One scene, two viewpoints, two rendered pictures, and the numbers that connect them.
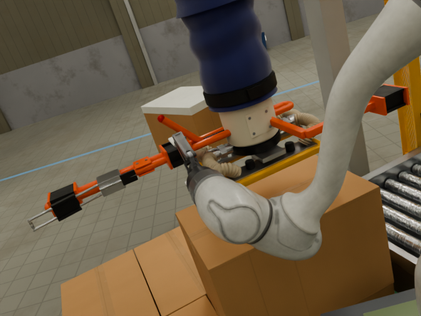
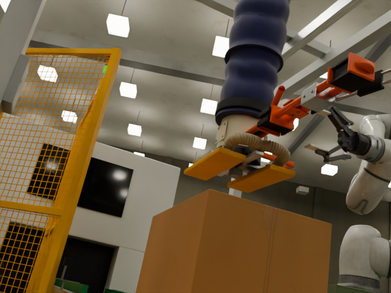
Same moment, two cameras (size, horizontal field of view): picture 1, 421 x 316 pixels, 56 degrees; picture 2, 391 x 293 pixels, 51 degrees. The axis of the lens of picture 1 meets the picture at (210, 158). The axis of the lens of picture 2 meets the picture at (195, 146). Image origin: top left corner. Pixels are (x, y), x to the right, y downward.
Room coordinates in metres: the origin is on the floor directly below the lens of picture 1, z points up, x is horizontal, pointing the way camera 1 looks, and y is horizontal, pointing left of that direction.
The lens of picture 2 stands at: (1.46, 1.26, 0.65)
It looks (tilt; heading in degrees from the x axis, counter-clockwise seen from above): 21 degrees up; 266
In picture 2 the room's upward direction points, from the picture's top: 11 degrees clockwise
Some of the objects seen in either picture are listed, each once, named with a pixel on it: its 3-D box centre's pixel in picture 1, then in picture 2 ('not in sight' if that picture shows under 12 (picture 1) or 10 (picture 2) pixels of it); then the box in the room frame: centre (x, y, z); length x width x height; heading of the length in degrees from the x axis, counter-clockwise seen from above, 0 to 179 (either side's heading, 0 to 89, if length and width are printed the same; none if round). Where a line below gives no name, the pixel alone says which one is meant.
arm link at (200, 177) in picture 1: (210, 190); (368, 147); (0.78, 0.02, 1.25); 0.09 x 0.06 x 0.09; 103
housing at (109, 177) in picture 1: (111, 182); (317, 97); (1.08, 0.30, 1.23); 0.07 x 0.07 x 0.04; 13
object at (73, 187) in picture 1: (65, 199); (350, 74); (1.06, 0.43, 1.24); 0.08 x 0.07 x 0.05; 103
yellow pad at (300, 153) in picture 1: (270, 158); (258, 175); (1.10, -0.18, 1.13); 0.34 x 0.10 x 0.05; 103
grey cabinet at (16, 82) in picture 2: not in sight; (16, 85); (2.37, -0.97, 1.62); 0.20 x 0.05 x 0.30; 105
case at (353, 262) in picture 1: (280, 246); (219, 278); (1.19, -0.14, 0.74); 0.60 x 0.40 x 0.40; 102
